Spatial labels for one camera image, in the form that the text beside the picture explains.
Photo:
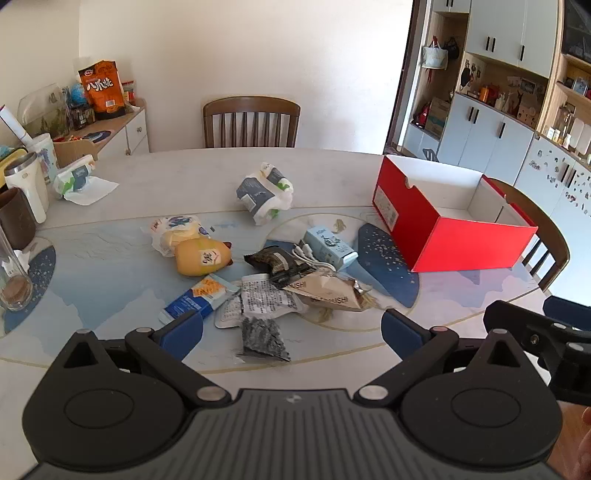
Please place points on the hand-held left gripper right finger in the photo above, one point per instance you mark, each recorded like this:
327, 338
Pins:
401, 332

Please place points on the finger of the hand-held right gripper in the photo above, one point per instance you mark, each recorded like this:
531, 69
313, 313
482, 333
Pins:
568, 309
512, 318

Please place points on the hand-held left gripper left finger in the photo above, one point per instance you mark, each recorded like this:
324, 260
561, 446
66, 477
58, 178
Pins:
180, 334

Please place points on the yellow bun packet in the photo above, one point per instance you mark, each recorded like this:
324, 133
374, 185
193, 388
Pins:
203, 258

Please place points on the red cardboard box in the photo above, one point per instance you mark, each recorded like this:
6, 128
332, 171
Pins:
461, 240

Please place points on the white printed sachet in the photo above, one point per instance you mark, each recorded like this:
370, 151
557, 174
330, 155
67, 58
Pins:
268, 295

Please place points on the dark snack packet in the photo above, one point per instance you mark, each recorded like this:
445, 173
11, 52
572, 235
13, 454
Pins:
268, 261

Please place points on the grey white tissue pack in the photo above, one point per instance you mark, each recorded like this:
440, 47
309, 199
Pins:
263, 191

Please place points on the white blue patterned desktop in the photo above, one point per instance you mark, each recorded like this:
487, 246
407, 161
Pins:
323, 184

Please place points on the person's right hand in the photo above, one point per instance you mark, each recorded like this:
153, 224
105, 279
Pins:
579, 443

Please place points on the blue orange flat box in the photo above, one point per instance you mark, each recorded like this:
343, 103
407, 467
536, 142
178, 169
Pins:
198, 295

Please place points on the white blister packet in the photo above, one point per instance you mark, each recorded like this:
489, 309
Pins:
228, 314

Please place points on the wooden chair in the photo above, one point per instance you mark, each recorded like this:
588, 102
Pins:
251, 108
554, 240

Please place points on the grey foil packet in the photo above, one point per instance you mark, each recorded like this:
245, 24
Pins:
261, 337

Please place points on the brown paper wrapper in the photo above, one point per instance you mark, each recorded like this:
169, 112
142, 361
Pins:
330, 290

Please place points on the white blue bread packet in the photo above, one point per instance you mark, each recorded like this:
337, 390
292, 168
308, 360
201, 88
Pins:
178, 228

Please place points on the light blue small box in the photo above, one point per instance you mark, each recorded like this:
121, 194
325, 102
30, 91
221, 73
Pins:
330, 244

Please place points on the glass jar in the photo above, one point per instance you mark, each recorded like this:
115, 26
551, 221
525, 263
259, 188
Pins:
14, 281

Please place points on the grey phone stand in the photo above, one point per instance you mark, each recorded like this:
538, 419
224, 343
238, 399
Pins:
431, 154

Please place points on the opened tissue pack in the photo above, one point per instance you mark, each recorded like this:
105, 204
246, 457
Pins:
76, 180

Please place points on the brown mug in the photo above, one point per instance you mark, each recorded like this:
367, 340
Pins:
16, 221

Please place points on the white wooden sideboard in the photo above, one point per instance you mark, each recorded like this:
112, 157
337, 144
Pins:
131, 134

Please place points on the blue round mat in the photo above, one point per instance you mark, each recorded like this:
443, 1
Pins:
98, 135

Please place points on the white thermos mug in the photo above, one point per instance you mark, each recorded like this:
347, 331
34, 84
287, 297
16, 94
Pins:
25, 184

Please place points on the brown cardboard carton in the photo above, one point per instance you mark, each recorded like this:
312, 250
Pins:
437, 115

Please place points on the white printed cup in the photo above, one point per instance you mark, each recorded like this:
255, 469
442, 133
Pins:
46, 154

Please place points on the orange snack bag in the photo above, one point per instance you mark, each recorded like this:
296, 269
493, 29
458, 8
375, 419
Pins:
104, 90

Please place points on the glass fish tank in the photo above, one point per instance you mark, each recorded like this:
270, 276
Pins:
44, 110

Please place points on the white paper roll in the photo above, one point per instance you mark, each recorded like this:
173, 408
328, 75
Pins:
14, 123

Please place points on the hanging tote bag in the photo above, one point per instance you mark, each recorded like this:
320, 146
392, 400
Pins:
435, 56

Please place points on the white wooden wall cabinet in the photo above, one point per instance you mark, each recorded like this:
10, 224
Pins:
508, 27

